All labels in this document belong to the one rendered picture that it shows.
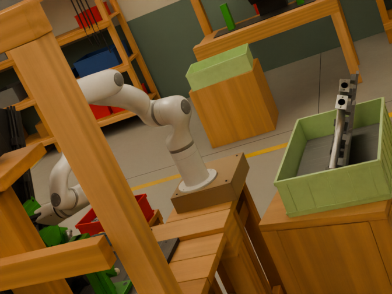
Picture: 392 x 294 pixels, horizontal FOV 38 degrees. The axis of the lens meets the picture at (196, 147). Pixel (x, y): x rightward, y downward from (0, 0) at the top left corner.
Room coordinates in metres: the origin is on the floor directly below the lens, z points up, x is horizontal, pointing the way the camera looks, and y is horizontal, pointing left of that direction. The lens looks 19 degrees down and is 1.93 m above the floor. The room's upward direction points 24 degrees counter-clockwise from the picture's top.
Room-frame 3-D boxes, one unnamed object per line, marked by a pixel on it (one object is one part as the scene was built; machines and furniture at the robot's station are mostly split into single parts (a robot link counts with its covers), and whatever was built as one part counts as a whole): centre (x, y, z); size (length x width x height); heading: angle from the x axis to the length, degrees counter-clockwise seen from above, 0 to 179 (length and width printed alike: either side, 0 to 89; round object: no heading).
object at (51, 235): (2.14, 0.71, 1.17); 0.13 x 0.12 x 0.20; 66
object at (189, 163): (2.45, 0.06, 1.03); 0.19 x 0.19 x 0.18
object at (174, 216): (2.45, 0.05, 0.83); 0.32 x 0.32 x 0.04; 66
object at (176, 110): (2.43, 0.04, 1.24); 0.19 x 0.12 x 0.24; 51
